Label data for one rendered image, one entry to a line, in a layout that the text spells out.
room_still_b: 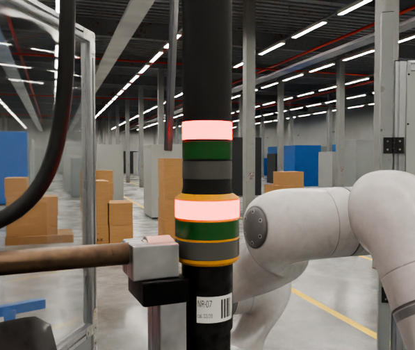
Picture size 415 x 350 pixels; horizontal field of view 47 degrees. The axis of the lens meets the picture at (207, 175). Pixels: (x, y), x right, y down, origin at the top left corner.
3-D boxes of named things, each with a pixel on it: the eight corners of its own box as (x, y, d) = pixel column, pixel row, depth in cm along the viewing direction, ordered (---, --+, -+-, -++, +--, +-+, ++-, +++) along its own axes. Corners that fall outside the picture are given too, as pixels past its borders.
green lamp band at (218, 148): (192, 159, 30) (192, 139, 30) (175, 159, 33) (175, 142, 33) (240, 159, 31) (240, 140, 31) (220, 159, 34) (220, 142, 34)
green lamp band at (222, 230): (188, 243, 30) (188, 223, 30) (166, 232, 34) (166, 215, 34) (250, 238, 31) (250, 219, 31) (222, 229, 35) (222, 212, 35)
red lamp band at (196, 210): (188, 221, 30) (188, 202, 29) (166, 214, 34) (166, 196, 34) (250, 218, 31) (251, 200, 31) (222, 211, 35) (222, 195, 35)
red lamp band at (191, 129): (192, 139, 30) (192, 119, 30) (175, 140, 33) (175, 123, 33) (240, 139, 31) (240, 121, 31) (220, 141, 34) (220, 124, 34)
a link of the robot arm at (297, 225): (250, 316, 106) (179, 324, 101) (241, 263, 111) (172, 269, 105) (386, 251, 63) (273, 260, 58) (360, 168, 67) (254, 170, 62)
